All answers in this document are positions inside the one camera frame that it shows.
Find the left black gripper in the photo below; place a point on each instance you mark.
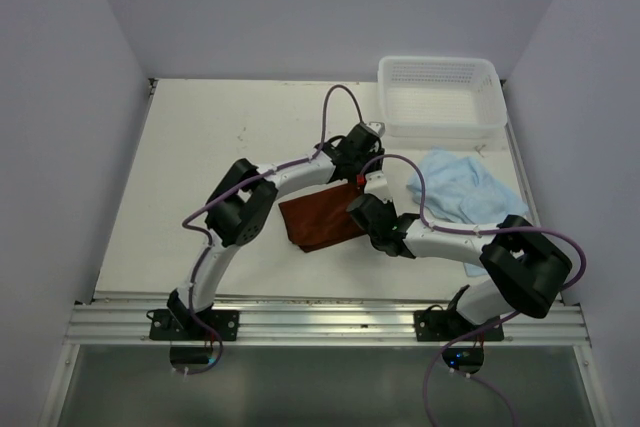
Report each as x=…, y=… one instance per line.
x=374, y=153

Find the light blue towel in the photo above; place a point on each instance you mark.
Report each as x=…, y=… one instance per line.
x=461, y=190

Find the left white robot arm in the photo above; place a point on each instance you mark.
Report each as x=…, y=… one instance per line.
x=238, y=209

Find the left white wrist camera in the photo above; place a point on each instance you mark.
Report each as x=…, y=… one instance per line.
x=378, y=128

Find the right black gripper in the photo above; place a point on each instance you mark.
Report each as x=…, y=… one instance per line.
x=387, y=205

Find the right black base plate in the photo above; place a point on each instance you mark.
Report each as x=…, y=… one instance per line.
x=435, y=324

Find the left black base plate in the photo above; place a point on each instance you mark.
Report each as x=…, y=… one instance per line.
x=164, y=327

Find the rust brown towel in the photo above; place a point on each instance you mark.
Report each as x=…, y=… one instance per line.
x=320, y=220

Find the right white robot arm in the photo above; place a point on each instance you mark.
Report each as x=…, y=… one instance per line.
x=526, y=270

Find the white plastic basket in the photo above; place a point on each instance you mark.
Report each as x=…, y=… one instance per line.
x=440, y=97

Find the aluminium mounting rail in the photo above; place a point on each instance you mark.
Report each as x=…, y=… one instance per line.
x=296, y=322

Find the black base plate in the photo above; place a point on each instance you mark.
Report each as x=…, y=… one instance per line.
x=164, y=327
x=435, y=324

